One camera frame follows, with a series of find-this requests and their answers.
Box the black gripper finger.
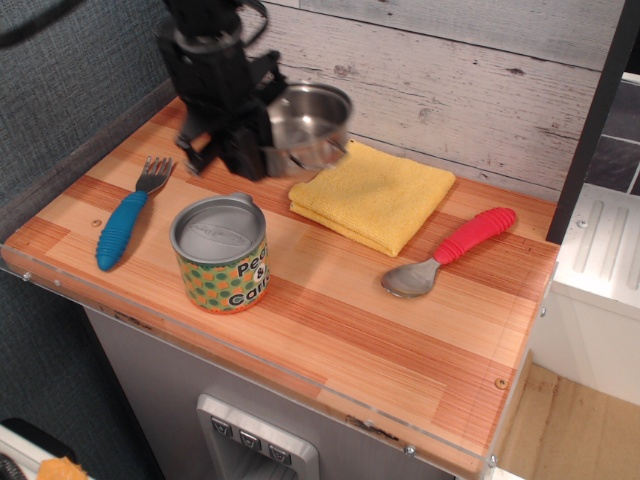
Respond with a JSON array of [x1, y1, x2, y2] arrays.
[[254, 107, 273, 147], [220, 127, 267, 181]]

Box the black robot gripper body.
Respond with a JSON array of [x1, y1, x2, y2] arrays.
[[157, 32, 287, 174]]

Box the stainless steel pot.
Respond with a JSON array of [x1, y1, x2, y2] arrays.
[[262, 83, 353, 177]]

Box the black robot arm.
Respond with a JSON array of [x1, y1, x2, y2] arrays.
[[155, 1, 287, 181]]

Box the folded yellow towel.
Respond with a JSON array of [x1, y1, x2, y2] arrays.
[[289, 140, 456, 257]]

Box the peas and carrots toy can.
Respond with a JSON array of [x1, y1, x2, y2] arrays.
[[169, 192, 270, 314]]

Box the grey toy fridge cabinet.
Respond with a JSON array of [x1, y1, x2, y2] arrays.
[[86, 309, 450, 479]]

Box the silver ice dispenser panel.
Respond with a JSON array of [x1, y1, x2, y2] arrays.
[[196, 394, 320, 479]]

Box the orange object bottom left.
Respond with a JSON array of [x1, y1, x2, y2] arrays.
[[36, 457, 89, 480]]

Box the white toy sink unit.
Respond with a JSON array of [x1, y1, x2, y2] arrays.
[[528, 72, 640, 406]]

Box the blue handled fork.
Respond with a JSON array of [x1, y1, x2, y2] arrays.
[[95, 157, 173, 271]]

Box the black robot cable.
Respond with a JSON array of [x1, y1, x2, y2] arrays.
[[0, 0, 84, 50]]

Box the red handled spoon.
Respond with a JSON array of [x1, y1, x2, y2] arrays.
[[381, 207, 516, 298]]

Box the dark right vertical post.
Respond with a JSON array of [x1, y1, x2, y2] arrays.
[[546, 0, 639, 245]]

